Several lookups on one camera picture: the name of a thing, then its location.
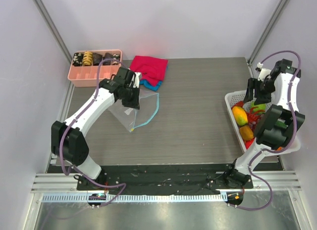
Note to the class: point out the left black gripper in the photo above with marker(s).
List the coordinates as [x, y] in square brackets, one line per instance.
[134, 104]

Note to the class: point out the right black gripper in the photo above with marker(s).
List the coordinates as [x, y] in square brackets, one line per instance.
[258, 89]

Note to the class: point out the red toy lobster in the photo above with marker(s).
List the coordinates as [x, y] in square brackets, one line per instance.
[252, 117]

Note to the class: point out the brown toy potato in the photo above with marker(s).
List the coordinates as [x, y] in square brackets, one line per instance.
[246, 133]

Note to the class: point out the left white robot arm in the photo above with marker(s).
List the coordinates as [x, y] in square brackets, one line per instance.
[68, 137]

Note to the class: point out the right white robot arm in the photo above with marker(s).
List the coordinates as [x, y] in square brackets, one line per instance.
[266, 120]

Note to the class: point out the green toy lime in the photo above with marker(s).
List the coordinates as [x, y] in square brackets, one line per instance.
[260, 108]

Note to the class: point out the blue folded cloth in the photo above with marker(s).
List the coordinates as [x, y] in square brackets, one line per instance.
[147, 85]

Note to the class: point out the yellow orange toy mango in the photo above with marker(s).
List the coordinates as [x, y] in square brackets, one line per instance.
[240, 115]

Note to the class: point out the white plastic basket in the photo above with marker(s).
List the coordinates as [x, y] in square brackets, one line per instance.
[232, 99]

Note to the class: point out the purple toy grapes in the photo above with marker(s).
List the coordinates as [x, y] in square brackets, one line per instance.
[252, 125]

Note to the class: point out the red folded cloth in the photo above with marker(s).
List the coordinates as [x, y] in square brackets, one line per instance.
[153, 69]

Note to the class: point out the black dotted sock roll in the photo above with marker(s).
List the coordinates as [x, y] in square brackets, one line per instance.
[116, 59]

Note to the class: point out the black patterned sock roll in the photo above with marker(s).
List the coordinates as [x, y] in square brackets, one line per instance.
[107, 59]

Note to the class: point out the dark brown sock roll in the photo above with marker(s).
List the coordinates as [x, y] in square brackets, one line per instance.
[97, 58]

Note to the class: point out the pink compartment tray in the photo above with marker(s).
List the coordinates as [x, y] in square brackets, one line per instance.
[86, 76]

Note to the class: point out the yellow striped sock roll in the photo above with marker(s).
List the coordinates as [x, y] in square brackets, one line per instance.
[87, 58]

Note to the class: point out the black floral sock roll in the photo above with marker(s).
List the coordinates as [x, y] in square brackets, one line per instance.
[77, 59]

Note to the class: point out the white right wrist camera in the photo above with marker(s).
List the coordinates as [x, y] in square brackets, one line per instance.
[263, 72]

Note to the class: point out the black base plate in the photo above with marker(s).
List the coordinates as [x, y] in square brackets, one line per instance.
[183, 179]

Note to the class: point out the perforated cable duct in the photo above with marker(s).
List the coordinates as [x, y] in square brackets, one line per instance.
[101, 198]

